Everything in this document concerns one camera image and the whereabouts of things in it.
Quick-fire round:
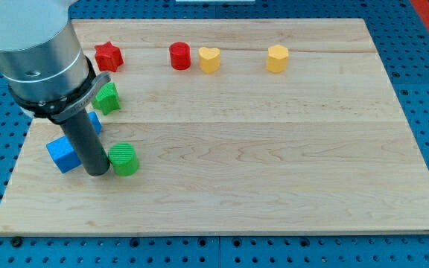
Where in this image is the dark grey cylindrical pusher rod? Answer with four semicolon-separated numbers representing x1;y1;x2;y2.
60;109;110;176

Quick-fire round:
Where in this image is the black gripper mounting flange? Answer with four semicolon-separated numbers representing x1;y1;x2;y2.
8;57;111;124

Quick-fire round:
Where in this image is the blue triangle block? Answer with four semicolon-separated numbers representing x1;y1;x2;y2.
46;112;101;173

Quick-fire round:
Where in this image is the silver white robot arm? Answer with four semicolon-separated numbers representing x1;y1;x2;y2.
0;0;111;176

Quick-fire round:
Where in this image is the green star block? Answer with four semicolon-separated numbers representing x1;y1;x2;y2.
92;82;121;115

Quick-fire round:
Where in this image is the green cylinder block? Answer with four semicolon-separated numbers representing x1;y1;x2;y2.
109;142;139;176

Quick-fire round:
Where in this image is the red star block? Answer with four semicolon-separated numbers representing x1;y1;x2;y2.
95;42;124;72

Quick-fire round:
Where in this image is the red cylinder block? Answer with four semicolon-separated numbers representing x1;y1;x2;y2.
169;42;191;70

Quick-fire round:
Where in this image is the yellow heart block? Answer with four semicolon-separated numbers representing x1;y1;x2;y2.
198;47;220;74

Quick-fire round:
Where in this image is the light wooden board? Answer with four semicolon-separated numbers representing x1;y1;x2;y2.
0;19;429;237

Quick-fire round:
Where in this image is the yellow hexagon block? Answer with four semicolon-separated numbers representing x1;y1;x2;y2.
266;45;289;73

